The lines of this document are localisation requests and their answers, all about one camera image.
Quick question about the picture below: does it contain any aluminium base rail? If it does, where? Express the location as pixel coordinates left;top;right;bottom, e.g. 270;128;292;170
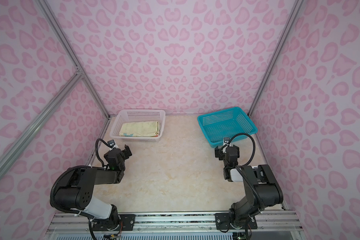
46;210;306;240

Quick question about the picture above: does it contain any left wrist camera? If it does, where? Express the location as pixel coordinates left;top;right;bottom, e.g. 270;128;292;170
107;140;118;149

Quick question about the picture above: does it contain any white plastic basket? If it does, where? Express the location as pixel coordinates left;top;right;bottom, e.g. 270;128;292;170
110;109;166;142

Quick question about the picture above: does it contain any teal plastic basket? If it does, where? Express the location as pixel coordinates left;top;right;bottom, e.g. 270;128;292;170
197;107;258;148

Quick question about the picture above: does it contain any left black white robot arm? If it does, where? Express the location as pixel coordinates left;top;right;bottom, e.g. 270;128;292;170
50;145;132;230

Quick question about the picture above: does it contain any aluminium corner post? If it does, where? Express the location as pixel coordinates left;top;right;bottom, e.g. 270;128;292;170
35;0;111;120
248;0;307;118

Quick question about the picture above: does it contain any right aluminium corner post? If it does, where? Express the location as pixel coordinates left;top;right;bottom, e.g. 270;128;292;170
248;0;307;118

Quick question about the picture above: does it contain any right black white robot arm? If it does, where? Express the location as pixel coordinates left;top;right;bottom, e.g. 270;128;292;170
215;145;284;234

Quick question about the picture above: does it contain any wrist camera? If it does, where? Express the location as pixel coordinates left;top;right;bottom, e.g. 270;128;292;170
223;137;232;147
107;140;118;149

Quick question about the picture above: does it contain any left aluminium corner post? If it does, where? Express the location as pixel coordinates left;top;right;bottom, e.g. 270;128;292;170
35;0;111;120

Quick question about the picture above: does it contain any teal cat face towel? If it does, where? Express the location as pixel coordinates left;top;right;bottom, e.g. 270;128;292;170
119;121;161;137

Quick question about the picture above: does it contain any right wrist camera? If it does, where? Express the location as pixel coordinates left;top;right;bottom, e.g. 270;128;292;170
223;137;232;147

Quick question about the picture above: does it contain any aluminium frame diagonal bar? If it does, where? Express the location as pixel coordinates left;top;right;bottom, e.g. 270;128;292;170
0;71;83;181

